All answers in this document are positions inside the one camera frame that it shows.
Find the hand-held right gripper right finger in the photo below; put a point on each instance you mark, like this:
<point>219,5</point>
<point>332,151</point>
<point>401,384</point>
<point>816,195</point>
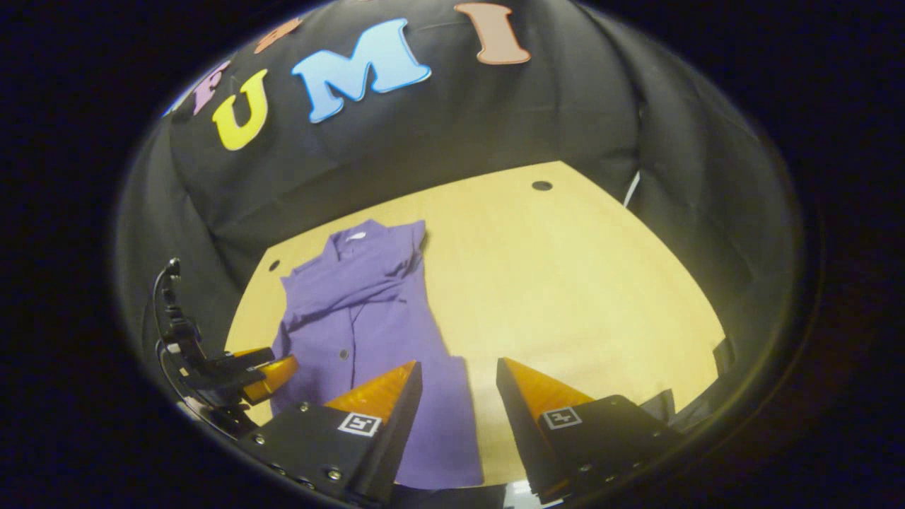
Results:
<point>527,438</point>

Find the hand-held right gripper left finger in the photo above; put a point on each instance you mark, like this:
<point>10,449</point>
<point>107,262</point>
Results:
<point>389,452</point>

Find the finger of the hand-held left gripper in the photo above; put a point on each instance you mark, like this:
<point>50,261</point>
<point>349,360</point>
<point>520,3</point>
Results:
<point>276,375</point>
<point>240,364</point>

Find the purple shirt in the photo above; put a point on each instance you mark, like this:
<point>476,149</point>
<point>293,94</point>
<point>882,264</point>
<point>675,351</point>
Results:
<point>375,318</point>

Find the black backdrop cloth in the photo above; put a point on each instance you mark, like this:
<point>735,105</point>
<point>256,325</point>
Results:
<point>495,120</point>

